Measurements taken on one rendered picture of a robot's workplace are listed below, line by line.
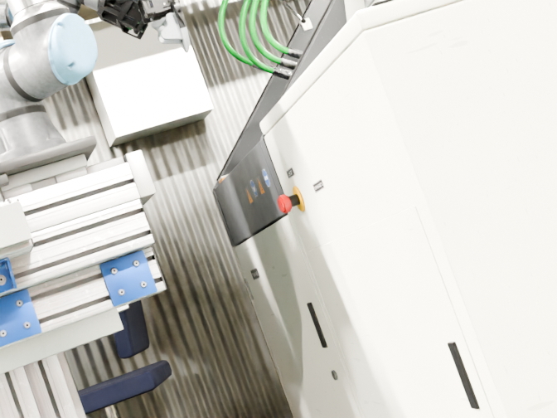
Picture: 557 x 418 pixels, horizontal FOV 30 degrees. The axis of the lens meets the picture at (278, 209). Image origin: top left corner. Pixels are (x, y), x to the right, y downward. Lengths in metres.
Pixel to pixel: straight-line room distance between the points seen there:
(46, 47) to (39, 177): 0.24
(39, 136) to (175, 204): 2.52
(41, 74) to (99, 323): 0.50
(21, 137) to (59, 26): 0.22
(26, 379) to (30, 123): 0.51
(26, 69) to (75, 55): 0.10
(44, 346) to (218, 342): 2.43
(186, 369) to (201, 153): 0.93
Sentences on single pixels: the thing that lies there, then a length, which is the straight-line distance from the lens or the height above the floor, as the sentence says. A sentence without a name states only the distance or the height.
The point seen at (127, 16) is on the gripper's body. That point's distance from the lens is 2.57.
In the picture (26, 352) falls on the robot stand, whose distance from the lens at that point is 2.08.
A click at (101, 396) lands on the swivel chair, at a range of 3.75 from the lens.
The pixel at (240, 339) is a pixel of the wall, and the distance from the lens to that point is 4.49.
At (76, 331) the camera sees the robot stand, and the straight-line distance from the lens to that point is 2.09.
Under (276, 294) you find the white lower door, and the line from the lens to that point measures 2.47.
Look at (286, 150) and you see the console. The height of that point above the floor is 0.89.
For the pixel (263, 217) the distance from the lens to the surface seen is 2.32.
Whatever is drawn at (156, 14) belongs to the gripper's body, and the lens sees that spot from 2.36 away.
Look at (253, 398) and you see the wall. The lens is 4.50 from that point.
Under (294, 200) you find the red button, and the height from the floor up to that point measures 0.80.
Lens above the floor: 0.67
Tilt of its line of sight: 4 degrees up
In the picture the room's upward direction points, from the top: 20 degrees counter-clockwise
